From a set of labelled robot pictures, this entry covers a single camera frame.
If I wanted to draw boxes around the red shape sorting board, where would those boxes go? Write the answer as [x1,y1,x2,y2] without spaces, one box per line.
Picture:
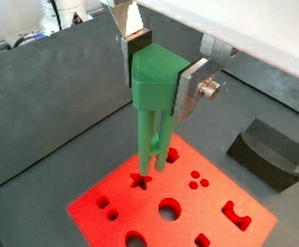
[68,136,278,247]

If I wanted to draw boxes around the green three prong peg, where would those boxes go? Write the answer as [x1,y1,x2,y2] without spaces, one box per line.
[131,43,190,176]

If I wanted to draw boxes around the black curved block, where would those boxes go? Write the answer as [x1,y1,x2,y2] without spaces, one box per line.
[227,119,299,192]

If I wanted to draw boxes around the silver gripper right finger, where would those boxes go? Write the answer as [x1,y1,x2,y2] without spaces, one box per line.
[171,34,239,122]

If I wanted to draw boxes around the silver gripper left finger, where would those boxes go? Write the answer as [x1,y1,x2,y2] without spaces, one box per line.
[110,0,152,86]

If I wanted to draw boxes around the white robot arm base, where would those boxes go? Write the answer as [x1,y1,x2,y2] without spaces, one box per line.
[3,0,103,49]

